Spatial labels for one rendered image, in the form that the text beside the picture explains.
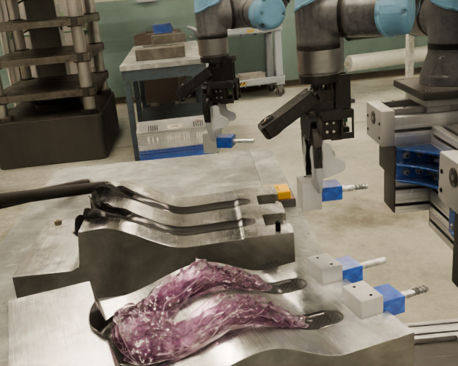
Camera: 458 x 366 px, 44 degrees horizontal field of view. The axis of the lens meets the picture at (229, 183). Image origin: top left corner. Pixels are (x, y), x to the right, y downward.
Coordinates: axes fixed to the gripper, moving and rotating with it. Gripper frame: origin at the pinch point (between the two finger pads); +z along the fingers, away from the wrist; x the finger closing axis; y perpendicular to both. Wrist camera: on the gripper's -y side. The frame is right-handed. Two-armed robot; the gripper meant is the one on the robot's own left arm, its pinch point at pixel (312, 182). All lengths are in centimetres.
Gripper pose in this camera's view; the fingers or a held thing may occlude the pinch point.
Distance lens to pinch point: 107.0
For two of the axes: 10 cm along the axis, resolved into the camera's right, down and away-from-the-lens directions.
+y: 9.9, -1.1, 0.6
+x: -1.0, -3.1, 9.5
